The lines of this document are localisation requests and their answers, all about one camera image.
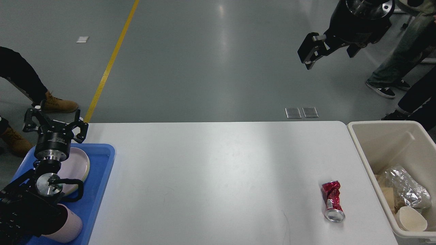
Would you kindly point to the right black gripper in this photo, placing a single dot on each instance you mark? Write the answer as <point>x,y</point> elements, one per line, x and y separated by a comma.
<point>353,22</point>

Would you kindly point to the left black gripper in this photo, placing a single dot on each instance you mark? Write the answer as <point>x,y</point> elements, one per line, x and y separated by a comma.
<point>53,145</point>

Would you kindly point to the pink plate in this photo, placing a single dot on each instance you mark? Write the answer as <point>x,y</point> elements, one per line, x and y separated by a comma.
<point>76,166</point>

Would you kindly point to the pink cup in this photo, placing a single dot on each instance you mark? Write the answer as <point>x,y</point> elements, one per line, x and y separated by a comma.
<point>66,227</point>

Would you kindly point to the large brown paper bag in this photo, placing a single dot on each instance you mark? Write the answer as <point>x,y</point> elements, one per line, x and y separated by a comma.
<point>387,191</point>

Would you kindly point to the crushed red soda can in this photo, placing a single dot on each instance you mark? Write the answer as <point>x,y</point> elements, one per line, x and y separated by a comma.
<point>331,195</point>

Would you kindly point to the clear plastic wrapper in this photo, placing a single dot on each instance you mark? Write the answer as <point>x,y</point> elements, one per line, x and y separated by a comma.
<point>406,190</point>

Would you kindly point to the white bowl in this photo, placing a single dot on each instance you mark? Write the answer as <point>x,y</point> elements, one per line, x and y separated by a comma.
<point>409,219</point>

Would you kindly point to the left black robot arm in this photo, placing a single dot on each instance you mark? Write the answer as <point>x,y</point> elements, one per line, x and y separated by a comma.
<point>30,203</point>

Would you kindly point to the blue plastic tray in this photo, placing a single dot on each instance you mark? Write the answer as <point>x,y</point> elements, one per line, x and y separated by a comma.
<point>101,158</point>

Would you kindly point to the grey floor plate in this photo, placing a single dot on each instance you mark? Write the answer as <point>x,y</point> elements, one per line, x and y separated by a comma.
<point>310,112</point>
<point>293,113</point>

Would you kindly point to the person with tan boots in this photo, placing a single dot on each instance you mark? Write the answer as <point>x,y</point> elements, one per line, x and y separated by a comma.
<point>16,70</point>

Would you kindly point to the person in grey trousers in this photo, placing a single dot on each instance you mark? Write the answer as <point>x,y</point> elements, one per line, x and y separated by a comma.
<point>419,35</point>

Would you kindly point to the person in dark trousers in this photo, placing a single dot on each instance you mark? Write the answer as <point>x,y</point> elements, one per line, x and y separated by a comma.
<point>419,103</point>

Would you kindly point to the beige plastic bin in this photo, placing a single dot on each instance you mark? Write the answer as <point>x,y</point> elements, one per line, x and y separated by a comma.
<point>382,144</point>

